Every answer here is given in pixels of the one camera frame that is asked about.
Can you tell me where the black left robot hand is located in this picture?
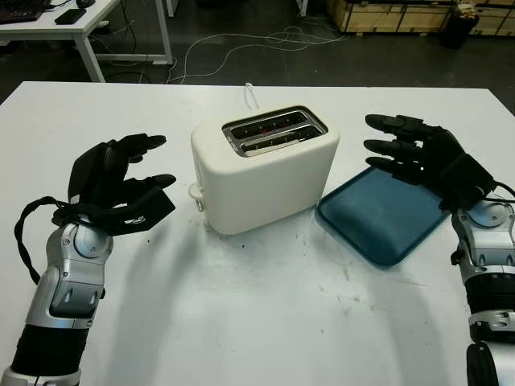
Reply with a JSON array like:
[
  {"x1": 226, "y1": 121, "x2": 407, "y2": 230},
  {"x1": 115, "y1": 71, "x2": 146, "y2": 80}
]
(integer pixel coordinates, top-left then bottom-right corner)
[{"x1": 67, "y1": 133, "x2": 179, "y2": 211}]

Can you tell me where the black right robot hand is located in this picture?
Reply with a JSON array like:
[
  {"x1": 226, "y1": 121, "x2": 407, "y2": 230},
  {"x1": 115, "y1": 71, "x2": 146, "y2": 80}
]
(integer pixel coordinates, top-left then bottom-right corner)
[{"x1": 363, "y1": 113, "x2": 468, "y2": 191}]

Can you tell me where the blue plastic tray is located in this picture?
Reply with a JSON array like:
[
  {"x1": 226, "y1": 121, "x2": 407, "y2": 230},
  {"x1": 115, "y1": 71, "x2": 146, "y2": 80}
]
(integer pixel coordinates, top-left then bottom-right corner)
[{"x1": 315, "y1": 165, "x2": 452, "y2": 269}]

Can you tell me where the white two-slot toaster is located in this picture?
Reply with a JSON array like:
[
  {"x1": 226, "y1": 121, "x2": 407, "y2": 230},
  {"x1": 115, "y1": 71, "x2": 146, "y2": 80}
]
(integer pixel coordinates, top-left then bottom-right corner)
[{"x1": 190, "y1": 105, "x2": 341, "y2": 236}]

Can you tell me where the black waste bin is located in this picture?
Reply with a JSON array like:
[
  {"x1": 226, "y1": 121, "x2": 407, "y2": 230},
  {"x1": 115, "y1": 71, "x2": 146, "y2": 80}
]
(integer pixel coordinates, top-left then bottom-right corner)
[{"x1": 440, "y1": 3, "x2": 480, "y2": 51}]

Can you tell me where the wooden crate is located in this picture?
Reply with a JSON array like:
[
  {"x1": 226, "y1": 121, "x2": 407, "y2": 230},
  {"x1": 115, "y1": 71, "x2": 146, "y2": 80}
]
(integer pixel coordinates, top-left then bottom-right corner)
[
  {"x1": 470, "y1": 0, "x2": 515, "y2": 39},
  {"x1": 325, "y1": 0, "x2": 451, "y2": 38}
]

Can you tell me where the white office desk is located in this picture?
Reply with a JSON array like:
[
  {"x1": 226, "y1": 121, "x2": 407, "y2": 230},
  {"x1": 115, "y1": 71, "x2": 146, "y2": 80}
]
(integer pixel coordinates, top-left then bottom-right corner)
[{"x1": 0, "y1": 0, "x2": 175, "y2": 84}]

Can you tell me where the black smartphone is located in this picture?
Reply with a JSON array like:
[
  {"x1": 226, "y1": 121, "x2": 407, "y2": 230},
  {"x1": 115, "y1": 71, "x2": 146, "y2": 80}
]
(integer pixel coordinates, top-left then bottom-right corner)
[{"x1": 55, "y1": 7, "x2": 87, "y2": 26}]

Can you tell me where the black keyboard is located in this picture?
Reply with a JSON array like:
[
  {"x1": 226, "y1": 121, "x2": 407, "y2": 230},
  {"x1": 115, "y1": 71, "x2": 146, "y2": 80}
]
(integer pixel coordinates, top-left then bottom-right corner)
[{"x1": 0, "y1": 0, "x2": 43, "y2": 23}]

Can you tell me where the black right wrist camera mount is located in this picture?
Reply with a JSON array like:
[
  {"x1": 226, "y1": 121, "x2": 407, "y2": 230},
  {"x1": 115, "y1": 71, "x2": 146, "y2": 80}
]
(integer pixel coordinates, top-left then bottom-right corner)
[{"x1": 438, "y1": 154, "x2": 496, "y2": 211}]

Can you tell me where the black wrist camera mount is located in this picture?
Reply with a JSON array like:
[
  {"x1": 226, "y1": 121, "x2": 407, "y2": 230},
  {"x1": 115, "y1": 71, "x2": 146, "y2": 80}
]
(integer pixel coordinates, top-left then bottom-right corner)
[
  {"x1": 102, "y1": 187, "x2": 176, "y2": 236},
  {"x1": 438, "y1": 154, "x2": 496, "y2": 211}
]

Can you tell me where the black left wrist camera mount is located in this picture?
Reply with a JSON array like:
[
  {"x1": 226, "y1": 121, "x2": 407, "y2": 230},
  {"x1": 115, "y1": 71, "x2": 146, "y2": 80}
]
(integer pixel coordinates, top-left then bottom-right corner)
[{"x1": 102, "y1": 187, "x2": 176, "y2": 236}]

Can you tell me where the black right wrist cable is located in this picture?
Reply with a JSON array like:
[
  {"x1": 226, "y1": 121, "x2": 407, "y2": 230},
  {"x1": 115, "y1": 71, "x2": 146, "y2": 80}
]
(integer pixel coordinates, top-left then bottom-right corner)
[{"x1": 476, "y1": 181, "x2": 515, "y2": 203}]

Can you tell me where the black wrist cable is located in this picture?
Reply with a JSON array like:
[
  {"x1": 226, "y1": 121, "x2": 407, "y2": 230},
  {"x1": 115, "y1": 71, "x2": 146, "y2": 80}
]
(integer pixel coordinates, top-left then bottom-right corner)
[
  {"x1": 476, "y1": 181, "x2": 515, "y2": 203},
  {"x1": 14, "y1": 195, "x2": 85, "y2": 287}
]

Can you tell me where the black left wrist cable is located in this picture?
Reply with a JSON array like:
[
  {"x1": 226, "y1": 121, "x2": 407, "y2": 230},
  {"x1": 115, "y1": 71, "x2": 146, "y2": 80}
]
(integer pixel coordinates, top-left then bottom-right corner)
[{"x1": 14, "y1": 195, "x2": 85, "y2": 287}]

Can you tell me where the white toaster power cord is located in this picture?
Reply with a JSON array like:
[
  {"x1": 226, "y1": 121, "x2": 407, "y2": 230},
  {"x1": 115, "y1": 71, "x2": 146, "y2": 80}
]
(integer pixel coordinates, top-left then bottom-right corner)
[{"x1": 243, "y1": 82, "x2": 261, "y2": 111}]

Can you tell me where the white floor cable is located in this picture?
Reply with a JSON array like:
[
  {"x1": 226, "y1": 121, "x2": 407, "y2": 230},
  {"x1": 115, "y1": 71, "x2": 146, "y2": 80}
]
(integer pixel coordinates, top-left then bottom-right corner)
[{"x1": 167, "y1": 26, "x2": 348, "y2": 85}]

